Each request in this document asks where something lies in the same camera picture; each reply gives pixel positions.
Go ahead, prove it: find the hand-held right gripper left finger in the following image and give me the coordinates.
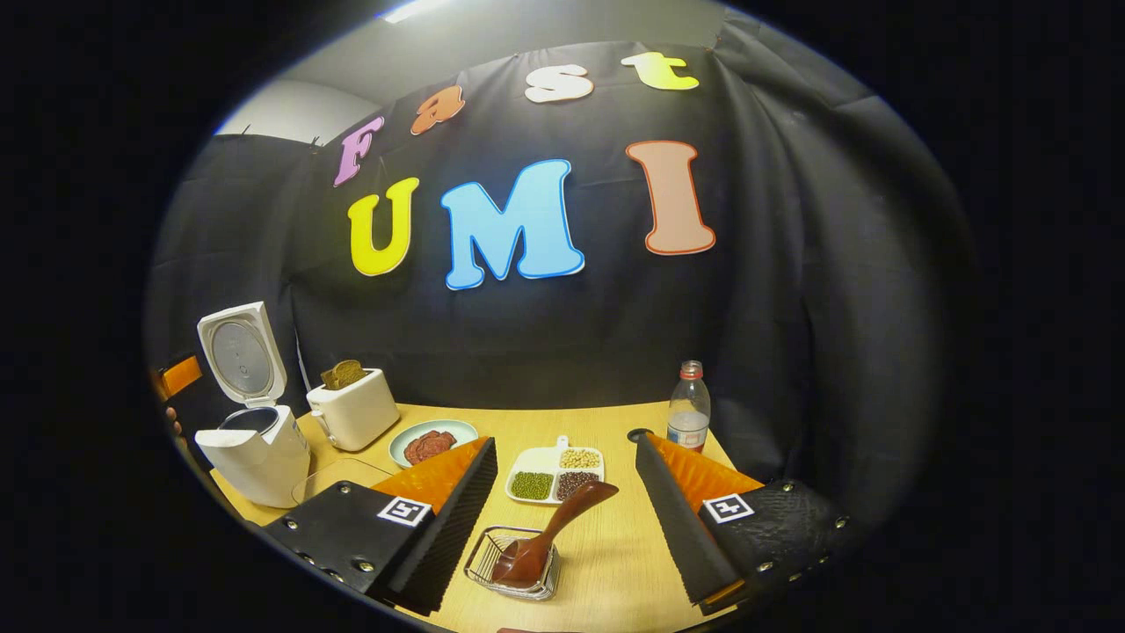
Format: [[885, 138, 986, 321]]
[[261, 437, 498, 616]]

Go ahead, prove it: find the white divided dish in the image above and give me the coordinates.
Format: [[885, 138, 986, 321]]
[[505, 436, 606, 506]]

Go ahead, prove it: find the black backdrop cloth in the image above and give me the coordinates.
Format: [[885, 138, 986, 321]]
[[145, 9, 985, 528]]

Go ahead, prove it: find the brown wooden spoon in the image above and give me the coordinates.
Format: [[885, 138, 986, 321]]
[[490, 480, 620, 588]]

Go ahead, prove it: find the pale green plate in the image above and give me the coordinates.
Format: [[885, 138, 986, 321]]
[[388, 419, 480, 469]]

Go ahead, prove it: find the white rice cooker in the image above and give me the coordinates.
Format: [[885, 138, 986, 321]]
[[195, 302, 311, 509]]

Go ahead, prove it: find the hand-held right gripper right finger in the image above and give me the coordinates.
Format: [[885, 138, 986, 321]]
[[635, 431, 849, 616]]

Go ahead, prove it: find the clear plastic water bottle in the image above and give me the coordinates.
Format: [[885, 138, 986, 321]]
[[666, 360, 712, 453]]

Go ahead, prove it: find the metal wire chopstick holder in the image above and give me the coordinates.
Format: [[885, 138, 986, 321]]
[[463, 526, 563, 601]]

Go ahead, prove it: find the white toaster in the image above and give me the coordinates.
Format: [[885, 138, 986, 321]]
[[306, 367, 402, 453]]

